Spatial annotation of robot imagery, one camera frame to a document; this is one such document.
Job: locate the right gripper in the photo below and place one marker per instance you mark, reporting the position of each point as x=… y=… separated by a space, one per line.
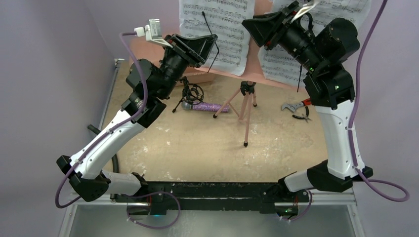
x=279 y=31

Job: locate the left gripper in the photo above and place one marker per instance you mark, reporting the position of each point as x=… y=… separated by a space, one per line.
x=194 y=52

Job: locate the sheet music page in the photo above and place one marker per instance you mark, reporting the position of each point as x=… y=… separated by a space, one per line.
x=278 y=65
x=223 y=18

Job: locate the black microphone tripod stand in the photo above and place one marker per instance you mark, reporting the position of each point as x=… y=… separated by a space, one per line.
x=192 y=95

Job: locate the pink music stand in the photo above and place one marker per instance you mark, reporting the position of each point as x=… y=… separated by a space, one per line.
x=253 y=73

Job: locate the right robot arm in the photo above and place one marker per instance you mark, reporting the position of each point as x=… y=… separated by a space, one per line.
x=330 y=88

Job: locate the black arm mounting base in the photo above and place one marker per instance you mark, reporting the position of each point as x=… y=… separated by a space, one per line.
x=266 y=198

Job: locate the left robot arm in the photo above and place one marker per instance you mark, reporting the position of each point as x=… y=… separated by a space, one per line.
x=151 y=84

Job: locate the pink plastic storage box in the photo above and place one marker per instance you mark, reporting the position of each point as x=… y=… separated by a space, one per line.
x=154 y=53

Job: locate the purple glitter microphone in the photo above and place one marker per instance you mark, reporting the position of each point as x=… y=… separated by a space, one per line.
x=203 y=106

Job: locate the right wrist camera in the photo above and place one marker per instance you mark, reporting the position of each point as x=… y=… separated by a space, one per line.
x=305 y=9

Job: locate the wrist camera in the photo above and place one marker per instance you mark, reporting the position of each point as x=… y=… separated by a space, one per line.
x=152 y=33
x=305 y=9

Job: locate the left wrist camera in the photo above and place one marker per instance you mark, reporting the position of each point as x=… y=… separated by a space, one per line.
x=152 y=33

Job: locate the silver adjustable wrench red handle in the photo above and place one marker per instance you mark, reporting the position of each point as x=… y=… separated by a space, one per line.
x=295 y=106

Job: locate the red handled pliers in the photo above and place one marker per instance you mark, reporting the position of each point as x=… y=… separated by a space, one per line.
x=304 y=116

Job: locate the aluminium table frame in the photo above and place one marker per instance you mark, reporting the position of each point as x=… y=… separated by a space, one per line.
x=84 y=170

